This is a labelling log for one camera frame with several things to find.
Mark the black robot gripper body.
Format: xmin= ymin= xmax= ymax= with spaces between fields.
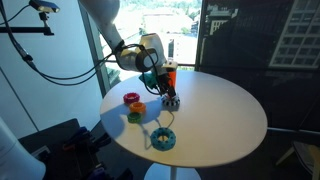
xmin=156 ymin=59 xmax=179 ymax=86

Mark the clear beaded ring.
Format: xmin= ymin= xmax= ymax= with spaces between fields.
xmin=163 ymin=93 xmax=180 ymax=101

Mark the dark window handrail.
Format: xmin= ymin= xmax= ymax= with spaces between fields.
xmin=176 ymin=61 xmax=196 ymax=68

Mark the black equipment cart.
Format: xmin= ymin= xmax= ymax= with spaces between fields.
xmin=18 ymin=118 xmax=134 ymax=180

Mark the white chair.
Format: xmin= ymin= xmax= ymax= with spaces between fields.
xmin=275 ymin=139 xmax=320 ymax=180

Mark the white rounded cover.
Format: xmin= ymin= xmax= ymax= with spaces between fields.
xmin=0 ymin=116 xmax=47 ymax=180

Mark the black and white striped ring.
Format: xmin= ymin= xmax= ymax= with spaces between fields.
xmin=161 ymin=95 xmax=181 ymax=109

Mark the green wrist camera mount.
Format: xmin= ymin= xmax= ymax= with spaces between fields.
xmin=138 ymin=71 xmax=159 ymax=90

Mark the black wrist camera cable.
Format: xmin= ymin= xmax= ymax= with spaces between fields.
xmin=121 ymin=43 xmax=168 ymax=97

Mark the orange honeycomb ring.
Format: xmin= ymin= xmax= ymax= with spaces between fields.
xmin=128 ymin=101 xmax=147 ymax=114

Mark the magenta ribbed ring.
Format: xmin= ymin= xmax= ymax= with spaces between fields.
xmin=122 ymin=92 xmax=141 ymax=105

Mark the green ring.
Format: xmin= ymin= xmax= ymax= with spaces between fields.
xmin=126 ymin=111 xmax=143 ymax=124

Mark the blue dotted ring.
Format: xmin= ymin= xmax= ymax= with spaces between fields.
xmin=149 ymin=127 xmax=177 ymax=152

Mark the grey window frame post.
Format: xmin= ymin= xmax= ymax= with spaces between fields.
xmin=77 ymin=0 xmax=112 ymax=98

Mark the blue handled clamp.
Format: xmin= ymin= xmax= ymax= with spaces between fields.
xmin=64 ymin=126 xmax=91 ymax=144
xmin=88 ymin=166 xmax=108 ymax=180

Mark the orange handled clamp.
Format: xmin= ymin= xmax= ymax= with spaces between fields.
xmin=61 ymin=142 xmax=77 ymax=153

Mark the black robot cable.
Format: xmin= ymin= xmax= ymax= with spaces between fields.
xmin=0 ymin=0 xmax=118 ymax=87

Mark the grey camera on stand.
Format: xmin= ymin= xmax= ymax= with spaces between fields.
xmin=28 ymin=0 xmax=61 ymax=14

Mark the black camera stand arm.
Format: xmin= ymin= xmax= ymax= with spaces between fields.
xmin=0 ymin=12 xmax=55 ymax=37

